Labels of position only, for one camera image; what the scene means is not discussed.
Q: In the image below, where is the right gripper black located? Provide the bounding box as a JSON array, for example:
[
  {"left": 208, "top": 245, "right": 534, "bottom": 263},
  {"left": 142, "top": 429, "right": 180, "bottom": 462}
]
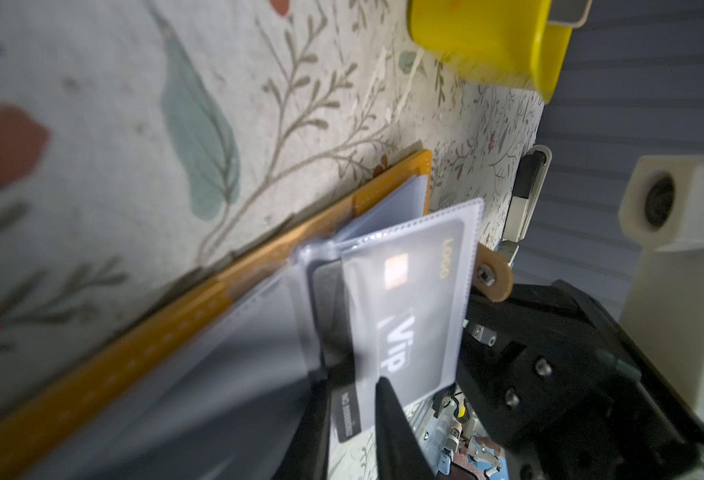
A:
[{"left": 457, "top": 280, "right": 704, "bottom": 479}]

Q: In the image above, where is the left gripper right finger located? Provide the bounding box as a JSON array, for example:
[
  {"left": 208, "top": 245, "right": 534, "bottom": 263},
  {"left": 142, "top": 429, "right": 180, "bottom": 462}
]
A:
[{"left": 375, "top": 377, "right": 433, "bottom": 480}]

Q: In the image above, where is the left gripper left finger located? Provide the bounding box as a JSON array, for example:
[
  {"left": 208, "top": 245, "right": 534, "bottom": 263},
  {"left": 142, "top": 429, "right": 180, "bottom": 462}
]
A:
[{"left": 273, "top": 378, "right": 332, "bottom": 480}]

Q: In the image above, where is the yellow leather card holder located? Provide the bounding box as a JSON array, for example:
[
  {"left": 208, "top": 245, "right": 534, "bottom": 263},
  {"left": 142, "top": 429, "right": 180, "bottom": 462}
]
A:
[{"left": 0, "top": 150, "right": 485, "bottom": 479}]

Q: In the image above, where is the yellow plastic card tray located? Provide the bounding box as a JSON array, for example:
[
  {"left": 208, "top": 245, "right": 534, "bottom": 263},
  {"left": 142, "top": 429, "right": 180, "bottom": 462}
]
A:
[{"left": 407, "top": 0, "right": 573, "bottom": 103}]

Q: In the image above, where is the stack of credit cards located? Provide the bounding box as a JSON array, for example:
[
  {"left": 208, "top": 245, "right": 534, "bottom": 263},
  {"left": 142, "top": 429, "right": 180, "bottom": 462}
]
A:
[{"left": 547, "top": 0, "right": 593, "bottom": 29}]

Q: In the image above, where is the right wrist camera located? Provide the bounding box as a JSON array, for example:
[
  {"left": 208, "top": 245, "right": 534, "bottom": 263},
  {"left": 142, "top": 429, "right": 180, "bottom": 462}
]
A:
[{"left": 618, "top": 155, "right": 704, "bottom": 422}]

